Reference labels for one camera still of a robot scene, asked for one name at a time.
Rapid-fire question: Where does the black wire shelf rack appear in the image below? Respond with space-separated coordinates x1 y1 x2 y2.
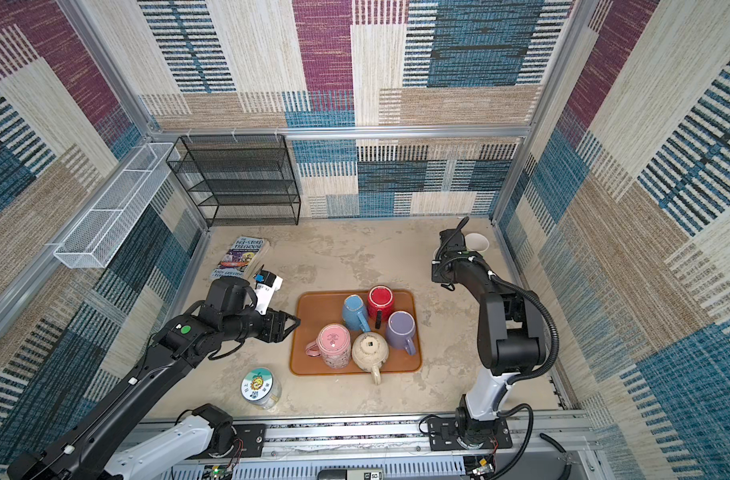
166 134 302 227

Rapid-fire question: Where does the purple mug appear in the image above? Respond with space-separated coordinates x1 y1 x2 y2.
386 311 417 355

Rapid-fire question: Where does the brown plastic tray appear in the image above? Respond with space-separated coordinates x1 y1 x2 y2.
289 290 423 376

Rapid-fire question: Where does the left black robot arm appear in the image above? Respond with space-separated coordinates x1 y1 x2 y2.
7 277 300 479

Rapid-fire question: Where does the clear jar green lid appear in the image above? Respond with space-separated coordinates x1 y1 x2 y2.
240 367 282 410

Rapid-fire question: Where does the white wire mesh basket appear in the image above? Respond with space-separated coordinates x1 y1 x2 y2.
53 142 173 269

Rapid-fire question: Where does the red mug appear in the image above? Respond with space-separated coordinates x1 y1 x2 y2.
366 285 394 330

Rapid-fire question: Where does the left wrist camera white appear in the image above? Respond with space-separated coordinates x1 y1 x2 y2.
254 268 283 315

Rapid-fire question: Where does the pink ghost mug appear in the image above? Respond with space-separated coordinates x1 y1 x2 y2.
305 323 351 369

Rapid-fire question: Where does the white mug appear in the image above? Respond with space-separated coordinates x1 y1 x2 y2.
465 232 491 253

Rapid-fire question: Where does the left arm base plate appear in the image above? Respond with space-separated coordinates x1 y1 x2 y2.
224 423 267 461

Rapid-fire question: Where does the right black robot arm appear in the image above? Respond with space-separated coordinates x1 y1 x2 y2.
431 217 559 448

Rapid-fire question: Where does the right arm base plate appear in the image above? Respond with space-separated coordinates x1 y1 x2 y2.
418 415 513 451

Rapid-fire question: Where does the paperback book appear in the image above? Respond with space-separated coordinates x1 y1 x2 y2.
210 236 269 280

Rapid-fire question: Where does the beige ceramic teapot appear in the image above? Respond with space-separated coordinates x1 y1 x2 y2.
351 332 389 385

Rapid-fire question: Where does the blue dotted mug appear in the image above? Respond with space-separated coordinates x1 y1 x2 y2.
342 294 371 332

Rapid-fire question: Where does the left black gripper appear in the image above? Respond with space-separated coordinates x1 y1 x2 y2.
223 304 302 343

